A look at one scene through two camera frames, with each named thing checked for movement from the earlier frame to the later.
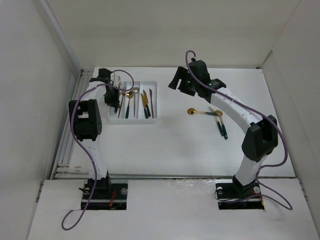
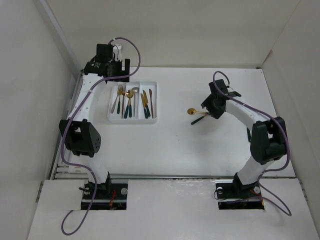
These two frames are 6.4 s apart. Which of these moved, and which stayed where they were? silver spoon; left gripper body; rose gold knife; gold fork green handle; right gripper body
Moved: right gripper body; left gripper body; gold fork green handle
Stayed: rose gold knife; silver spoon
